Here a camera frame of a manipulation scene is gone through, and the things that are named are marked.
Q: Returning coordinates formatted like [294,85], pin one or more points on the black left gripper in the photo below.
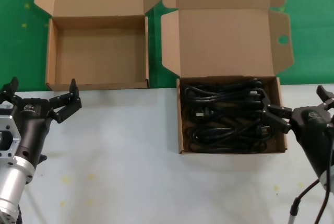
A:
[30,122]

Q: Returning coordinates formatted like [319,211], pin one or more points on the cardboard box with rounded tabs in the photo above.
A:
[221,41]

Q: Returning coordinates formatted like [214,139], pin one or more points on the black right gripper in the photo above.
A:
[313,130]

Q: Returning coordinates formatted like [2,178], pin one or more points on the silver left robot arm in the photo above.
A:
[13,182]

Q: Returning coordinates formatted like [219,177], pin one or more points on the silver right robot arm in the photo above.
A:
[329,179]

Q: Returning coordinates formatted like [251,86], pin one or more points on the cardboard box with round hole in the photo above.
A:
[99,51]

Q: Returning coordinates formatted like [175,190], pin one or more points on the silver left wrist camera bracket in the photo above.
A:
[7,127]

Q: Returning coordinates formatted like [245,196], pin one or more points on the white table cover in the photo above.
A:
[130,156]

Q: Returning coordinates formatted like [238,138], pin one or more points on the green tablecloth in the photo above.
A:
[15,38]

